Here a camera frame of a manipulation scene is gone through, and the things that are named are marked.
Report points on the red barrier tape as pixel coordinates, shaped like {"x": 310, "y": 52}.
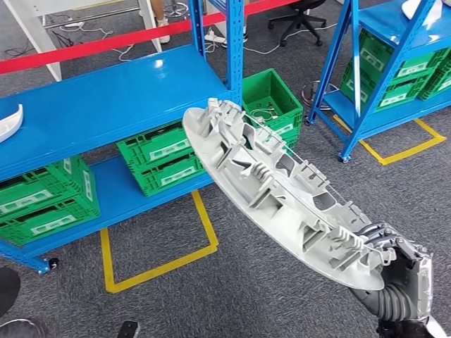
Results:
{"x": 88, "y": 46}

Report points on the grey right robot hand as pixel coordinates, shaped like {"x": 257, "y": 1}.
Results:
{"x": 412, "y": 280}

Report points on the grey plastic wheel hubcap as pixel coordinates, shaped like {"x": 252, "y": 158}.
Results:
{"x": 246, "y": 186}

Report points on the yellow floor tape outline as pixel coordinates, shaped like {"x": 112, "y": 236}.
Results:
{"x": 106, "y": 261}

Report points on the person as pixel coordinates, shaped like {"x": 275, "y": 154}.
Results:
{"x": 164, "y": 30}

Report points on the white power strip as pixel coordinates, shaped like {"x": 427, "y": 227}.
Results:
{"x": 74, "y": 24}
{"x": 214, "y": 37}

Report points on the chrome stool base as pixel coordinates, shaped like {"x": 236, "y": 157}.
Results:
{"x": 176, "y": 9}

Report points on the white curved plastic car part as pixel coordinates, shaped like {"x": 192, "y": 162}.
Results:
{"x": 10, "y": 126}

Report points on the white desk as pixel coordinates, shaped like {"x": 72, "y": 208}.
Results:
{"x": 35, "y": 37}

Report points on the blue metal shelf rack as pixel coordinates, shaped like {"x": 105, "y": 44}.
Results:
{"x": 106, "y": 102}
{"x": 384, "y": 14}

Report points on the black office chair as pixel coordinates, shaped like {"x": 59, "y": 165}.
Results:
{"x": 299, "y": 18}

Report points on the open green plastic crate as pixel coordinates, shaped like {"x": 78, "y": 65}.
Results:
{"x": 267, "y": 88}

